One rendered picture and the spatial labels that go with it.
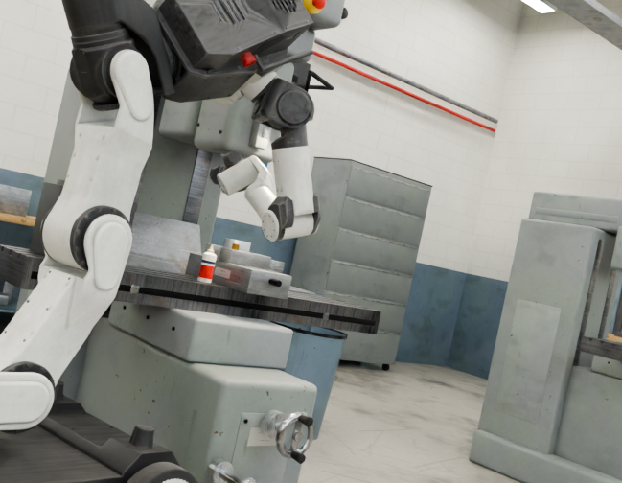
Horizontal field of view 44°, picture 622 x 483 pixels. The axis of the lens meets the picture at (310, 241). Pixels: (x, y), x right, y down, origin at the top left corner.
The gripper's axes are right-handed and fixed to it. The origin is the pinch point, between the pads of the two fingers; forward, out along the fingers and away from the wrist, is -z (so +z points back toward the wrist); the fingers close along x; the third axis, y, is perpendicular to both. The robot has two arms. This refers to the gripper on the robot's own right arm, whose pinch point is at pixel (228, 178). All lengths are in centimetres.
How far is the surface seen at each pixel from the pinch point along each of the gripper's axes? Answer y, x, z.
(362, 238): -13, -211, -485
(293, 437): 63, -22, 49
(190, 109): -18.2, 15.2, -4.7
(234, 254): 21.9, -5.2, 6.7
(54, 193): 16, 47, 23
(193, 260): 26.5, 4.1, -10.9
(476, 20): -303, -341, -617
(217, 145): -8.0, 6.6, 8.4
